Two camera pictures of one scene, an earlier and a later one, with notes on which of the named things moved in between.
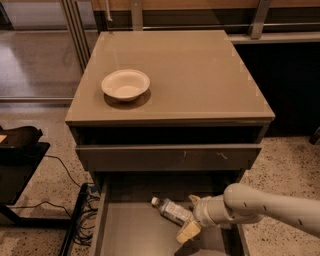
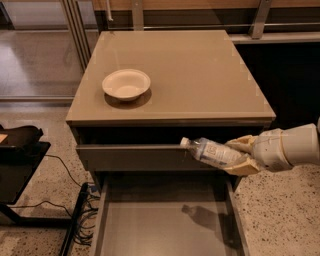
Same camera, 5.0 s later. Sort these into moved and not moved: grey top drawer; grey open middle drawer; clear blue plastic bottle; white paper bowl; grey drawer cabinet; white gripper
Moved: clear blue plastic bottle; white gripper
Not moved: white paper bowl; grey open middle drawer; grey drawer cabinet; grey top drawer
